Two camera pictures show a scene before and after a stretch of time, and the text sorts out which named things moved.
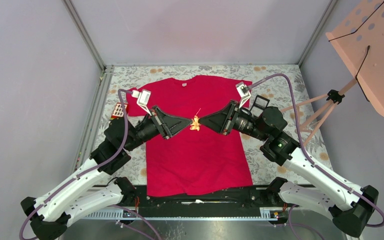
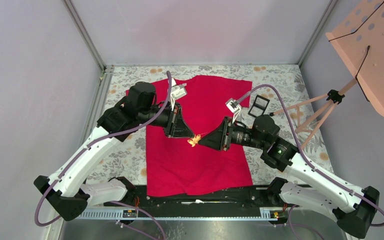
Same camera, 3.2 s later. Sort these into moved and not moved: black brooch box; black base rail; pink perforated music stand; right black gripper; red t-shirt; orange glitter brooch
Moved: orange glitter brooch; right black gripper
Not moved: pink perforated music stand; black brooch box; red t-shirt; black base rail
